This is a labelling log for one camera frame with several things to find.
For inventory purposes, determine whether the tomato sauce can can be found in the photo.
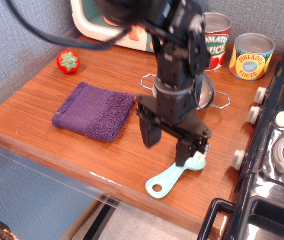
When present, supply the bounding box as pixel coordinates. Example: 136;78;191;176
204;12;232;72

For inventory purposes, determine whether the purple folded towel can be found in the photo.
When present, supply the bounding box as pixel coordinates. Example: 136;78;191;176
52;82;135;142

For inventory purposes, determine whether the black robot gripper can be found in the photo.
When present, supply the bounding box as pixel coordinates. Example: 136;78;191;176
136;88;212;167

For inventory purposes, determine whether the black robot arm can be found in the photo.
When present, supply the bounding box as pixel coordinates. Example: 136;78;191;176
96;0;212;167

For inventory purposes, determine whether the black toy stove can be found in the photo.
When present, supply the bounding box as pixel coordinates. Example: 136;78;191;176
198;54;284;240

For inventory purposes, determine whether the teal toy microwave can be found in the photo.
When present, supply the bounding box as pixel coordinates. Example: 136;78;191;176
70;0;153;53

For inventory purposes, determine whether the red toy tomato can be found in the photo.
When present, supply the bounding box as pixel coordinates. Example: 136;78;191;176
56;50;80;74

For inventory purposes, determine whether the teal dish brush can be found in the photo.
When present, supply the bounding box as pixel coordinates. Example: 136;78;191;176
145;152;206;199

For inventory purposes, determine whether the pineapple slices can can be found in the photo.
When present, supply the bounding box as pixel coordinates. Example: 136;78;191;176
229;33;275;81

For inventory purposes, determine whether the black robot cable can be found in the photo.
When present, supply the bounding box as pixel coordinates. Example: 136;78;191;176
5;0;132;51

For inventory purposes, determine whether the steel bowl with handles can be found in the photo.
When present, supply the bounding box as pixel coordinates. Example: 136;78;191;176
140;73;231;110

